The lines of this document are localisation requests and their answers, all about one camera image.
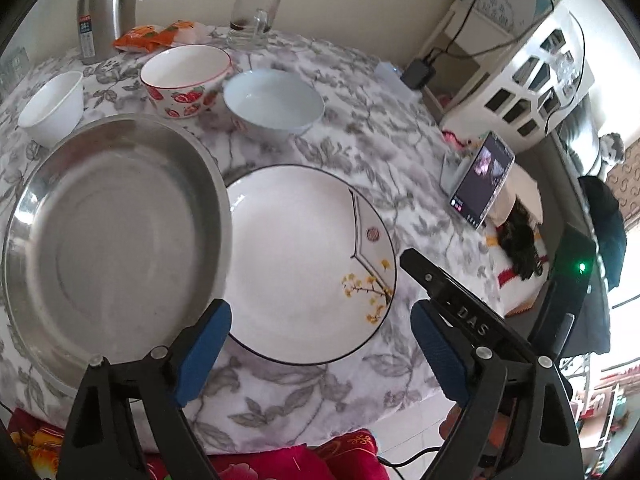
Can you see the white plush toy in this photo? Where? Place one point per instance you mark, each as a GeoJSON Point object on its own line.
{"type": "Point", "coordinates": [612, 150]}

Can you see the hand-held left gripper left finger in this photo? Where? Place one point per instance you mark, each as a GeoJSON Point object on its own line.
{"type": "Point", "coordinates": [202, 355]}

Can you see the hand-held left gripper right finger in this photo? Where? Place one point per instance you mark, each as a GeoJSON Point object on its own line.
{"type": "Point", "coordinates": [440, 355]}

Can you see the dark furry cloth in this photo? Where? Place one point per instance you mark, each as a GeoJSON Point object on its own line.
{"type": "Point", "coordinates": [520, 245]}

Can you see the translucent plastic box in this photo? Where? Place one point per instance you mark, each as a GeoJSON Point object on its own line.
{"type": "Point", "coordinates": [390, 75]}

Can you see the stainless steel thermos jug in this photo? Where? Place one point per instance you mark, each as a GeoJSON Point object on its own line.
{"type": "Point", "coordinates": [105, 10]}

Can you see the red floral cloth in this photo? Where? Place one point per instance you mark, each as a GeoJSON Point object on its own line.
{"type": "Point", "coordinates": [280, 465]}

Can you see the cream cloth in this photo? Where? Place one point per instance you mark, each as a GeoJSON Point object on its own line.
{"type": "Point", "coordinates": [522, 190]}

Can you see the white plastic storage rack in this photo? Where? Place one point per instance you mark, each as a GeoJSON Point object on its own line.
{"type": "Point", "coordinates": [500, 105]}

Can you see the glass mug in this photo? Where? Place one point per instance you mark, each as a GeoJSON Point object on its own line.
{"type": "Point", "coordinates": [247, 20]}

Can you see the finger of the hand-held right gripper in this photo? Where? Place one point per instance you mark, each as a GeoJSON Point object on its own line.
{"type": "Point", "coordinates": [450, 292]}

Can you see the light blue bowl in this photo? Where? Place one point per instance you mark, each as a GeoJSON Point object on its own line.
{"type": "Point", "coordinates": [272, 97]}

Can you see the grey floral tablecloth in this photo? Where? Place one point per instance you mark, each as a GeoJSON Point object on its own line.
{"type": "Point", "coordinates": [400, 160]}

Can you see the white plate with yellow flowers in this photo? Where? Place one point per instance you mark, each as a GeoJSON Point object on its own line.
{"type": "Point", "coordinates": [300, 260]}

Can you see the black charger adapter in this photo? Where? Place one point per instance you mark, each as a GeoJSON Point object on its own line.
{"type": "Point", "coordinates": [417, 74]}

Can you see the small white bowl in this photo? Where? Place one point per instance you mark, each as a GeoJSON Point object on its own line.
{"type": "Point", "coordinates": [50, 110]}

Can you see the smartphone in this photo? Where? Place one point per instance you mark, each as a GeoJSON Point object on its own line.
{"type": "Point", "coordinates": [482, 180]}

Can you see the strawberry print bowl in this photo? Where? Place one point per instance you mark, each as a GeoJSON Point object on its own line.
{"type": "Point", "coordinates": [185, 67]}

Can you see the stainless steel basin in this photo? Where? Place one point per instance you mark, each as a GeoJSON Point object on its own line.
{"type": "Point", "coordinates": [100, 240]}

